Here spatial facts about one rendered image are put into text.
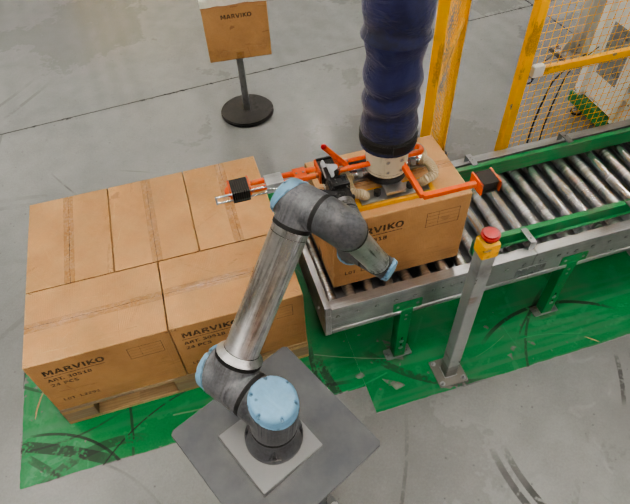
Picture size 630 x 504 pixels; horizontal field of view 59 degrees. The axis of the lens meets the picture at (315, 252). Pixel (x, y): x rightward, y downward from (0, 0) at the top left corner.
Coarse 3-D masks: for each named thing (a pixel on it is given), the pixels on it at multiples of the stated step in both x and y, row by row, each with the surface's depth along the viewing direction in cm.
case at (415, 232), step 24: (432, 144) 245; (456, 192) 225; (384, 216) 219; (408, 216) 224; (432, 216) 228; (456, 216) 233; (384, 240) 231; (408, 240) 235; (432, 240) 240; (456, 240) 246; (336, 264) 233; (408, 264) 249
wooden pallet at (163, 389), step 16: (272, 352) 273; (304, 352) 282; (160, 384) 264; (176, 384) 268; (192, 384) 273; (96, 400) 259; (112, 400) 271; (128, 400) 271; (144, 400) 271; (64, 416) 260; (80, 416) 264; (96, 416) 268
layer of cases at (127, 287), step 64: (128, 192) 291; (192, 192) 289; (256, 192) 288; (64, 256) 264; (128, 256) 262; (192, 256) 261; (256, 256) 260; (64, 320) 240; (128, 320) 239; (192, 320) 238; (64, 384) 242; (128, 384) 256
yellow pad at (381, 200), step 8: (408, 184) 222; (432, 184) 226; (376, 192) 220; (384, 192) 223; (408, 192) 222; (360, 200) 220; (368, 200) 220; (376, 200) 220; (384, 200) 221; (392, 200) 220; (400, 200) 221; (360, 208) 218; (368, 208) 219
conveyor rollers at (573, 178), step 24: (624, 144) 306; (528, 168) 292; (552, 168) 291; (576, 168) 295; (600, 168) 291; (624, 168) 289; (504, 192) 285; (528, 192) 281; (552, 192) 279; (600, 192) 281; (624, 192) 279; (504, 216) 273; (528, 216) 270; (552, 216) 269; (624, 216) 269; (312, 240) 265; (456, 264) 254
